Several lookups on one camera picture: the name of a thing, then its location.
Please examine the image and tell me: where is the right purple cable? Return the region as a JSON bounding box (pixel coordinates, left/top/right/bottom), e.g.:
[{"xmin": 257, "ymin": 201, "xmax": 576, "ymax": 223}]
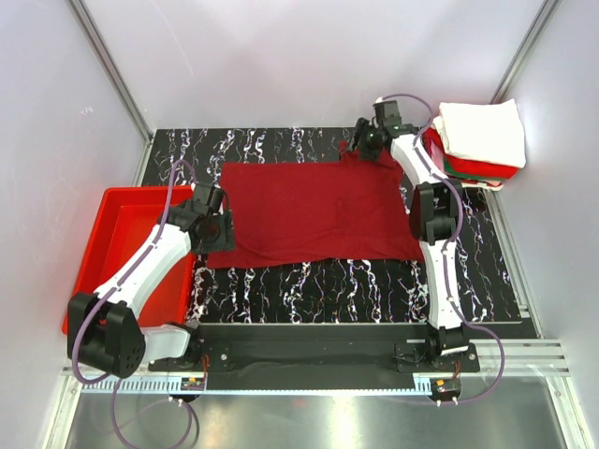
[{"xmin": 376, "ymin": 93, "xmax": 505, "ymax": 404}]

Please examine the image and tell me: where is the red folded t-shirt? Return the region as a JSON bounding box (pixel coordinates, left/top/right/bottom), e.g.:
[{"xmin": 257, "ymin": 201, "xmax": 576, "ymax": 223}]
[{"xmin": 422, "ymin": 128, "xmax": 518, "ymax": 181}]

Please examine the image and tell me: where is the cream folded t-shirt bottom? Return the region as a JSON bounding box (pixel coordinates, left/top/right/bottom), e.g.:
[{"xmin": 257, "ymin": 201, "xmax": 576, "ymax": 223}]
[{"xmin": 460, "ymin": 180, "xmax": 504, "ymax": 192}]

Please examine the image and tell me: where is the white slotted cable duct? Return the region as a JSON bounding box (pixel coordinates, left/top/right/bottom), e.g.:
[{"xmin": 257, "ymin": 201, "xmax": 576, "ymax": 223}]
[{"xmin": 83, "ymin": 374, "xmax": 431, "ymax": 397}]

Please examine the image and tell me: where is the right aluminium frame post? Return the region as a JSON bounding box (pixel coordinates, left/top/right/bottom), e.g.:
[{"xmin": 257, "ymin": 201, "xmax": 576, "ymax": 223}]
[{"xmin": 490, "ymin": 0, "xmax": 562, "ymax": 104}]

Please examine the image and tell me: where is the right connector board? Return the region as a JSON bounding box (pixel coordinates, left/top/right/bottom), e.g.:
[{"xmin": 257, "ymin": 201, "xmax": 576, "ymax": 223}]
[{"xmin": 433, "ymin": 378, "xmax": 461, "ymax": 396}]

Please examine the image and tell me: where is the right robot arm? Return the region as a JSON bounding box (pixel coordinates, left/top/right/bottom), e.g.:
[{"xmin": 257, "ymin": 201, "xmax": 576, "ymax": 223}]
[{"xmin": 350, "ymin": 94, "xmax": 468, "ymax": 371}]

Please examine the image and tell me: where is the aluminium frame post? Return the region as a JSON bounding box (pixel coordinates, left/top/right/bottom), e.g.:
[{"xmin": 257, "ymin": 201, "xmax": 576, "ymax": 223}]
[
  {"xmin": 490, "ymin": 0, "xmax": 562, "ymax": 104},
  {"xmin": 66, "ymin": 0, "xmax": 153, "ymax": 143}
]

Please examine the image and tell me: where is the pink folded t-shirt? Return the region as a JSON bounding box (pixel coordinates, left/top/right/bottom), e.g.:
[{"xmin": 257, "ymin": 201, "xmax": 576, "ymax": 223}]
[{"xmin": 430, "ymin": 142, "xmax": 445, "ymax": 171}]

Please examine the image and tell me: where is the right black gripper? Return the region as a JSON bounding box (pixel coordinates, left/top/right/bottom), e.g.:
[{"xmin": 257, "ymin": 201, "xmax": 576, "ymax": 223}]
[{"xmin": 343, "ymin": 118, "xmax": 383, "ymax": 164}]

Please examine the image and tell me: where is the dark red t-shirt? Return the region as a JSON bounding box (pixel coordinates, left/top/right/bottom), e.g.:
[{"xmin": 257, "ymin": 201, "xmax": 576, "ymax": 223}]
[{"xmin": 207, "ymin": 152, "xmax": 424, "ymax": 269}]

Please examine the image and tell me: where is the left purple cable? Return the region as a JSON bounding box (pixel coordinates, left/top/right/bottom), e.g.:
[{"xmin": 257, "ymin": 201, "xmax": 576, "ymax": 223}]
[{"xmin": 69, "ymin": 158, "xmax": 202, "ymax": 445}]

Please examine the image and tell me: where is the left connector board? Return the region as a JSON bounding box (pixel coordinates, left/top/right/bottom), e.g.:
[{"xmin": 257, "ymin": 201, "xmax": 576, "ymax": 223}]
[{"xmin": 181, "ymin": 376, "xmax": 206, "ymax": 391}]

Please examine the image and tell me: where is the white folded t-shirt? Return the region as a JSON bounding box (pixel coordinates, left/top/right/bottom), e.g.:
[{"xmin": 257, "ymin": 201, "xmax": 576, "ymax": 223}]
[{"xmin": 432, "ymin": 99, "xmax": 526, "ymax": 168}]

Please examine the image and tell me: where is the left aluminium frame post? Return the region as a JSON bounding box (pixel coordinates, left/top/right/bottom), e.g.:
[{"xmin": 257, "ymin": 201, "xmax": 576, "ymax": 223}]
[{"xmin": 66, "ymin": 0, "xmax": 153, "ymax": 143}]

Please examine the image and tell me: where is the green folded t-shirt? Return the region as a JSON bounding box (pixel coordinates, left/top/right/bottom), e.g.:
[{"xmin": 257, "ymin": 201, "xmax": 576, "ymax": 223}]
[{"xmin": 445, "ymin": 159, "xmax": 505, "ymax": 182}]

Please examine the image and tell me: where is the connector board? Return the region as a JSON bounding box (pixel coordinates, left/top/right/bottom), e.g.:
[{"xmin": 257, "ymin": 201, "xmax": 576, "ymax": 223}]
[
  {"xmin": 181, "ymin": 376, "xmax": 206, "ymax": 391},
  {"xmin": 433, "ymin": 378, "xmax": 461, "ymax": 396}
]

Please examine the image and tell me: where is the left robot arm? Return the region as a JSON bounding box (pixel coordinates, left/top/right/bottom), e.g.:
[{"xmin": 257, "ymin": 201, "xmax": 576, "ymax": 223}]
[{"xmin": 66, "ymin": 184, "xmax": 236, "ymax": 384}]

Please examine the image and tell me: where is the purple cable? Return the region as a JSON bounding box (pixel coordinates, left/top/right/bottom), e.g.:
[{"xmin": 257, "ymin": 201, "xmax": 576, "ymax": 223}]
[
  {"xmin": 376, "ymin": 93, "xmax": 505, "ymax": 404},
  {"xmin": 69, "ymin": 158, "xmax": 202, "ymax": 445}
]

